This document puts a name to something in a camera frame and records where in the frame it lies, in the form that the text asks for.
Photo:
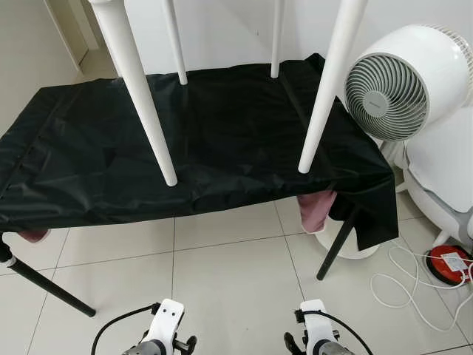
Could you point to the white plastic table leg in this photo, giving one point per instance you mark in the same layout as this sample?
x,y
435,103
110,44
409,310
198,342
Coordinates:
x,y
137,89
276,37
329,81
175,44

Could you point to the black metal table leg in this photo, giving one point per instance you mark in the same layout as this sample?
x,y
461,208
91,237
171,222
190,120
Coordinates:
x,y
338,244
52,285

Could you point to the white round bucket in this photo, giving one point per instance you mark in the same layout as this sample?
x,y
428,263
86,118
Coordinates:
x,y
362,250

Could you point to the pink cloth bundle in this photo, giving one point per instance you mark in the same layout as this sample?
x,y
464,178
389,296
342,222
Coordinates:
x,y
33,235
316,211

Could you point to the red object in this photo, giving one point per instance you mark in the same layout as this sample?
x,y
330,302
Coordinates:
x,y
447,265

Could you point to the black tablecloth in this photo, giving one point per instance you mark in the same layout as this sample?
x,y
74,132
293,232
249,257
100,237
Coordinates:
x,y
222,140

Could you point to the white round appliance grey trim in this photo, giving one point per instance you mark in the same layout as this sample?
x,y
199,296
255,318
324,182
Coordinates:
x,y
443,185

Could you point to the white round fan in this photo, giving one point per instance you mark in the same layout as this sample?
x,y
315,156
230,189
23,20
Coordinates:
x,y
388,96

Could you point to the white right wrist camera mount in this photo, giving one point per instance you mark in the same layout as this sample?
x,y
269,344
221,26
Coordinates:
x,y
314,318

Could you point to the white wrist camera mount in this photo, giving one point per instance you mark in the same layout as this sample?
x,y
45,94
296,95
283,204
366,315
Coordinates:
x,y
166,318
314,318

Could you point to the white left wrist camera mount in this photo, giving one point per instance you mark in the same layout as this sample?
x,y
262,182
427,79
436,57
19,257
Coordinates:
x,y
166,318

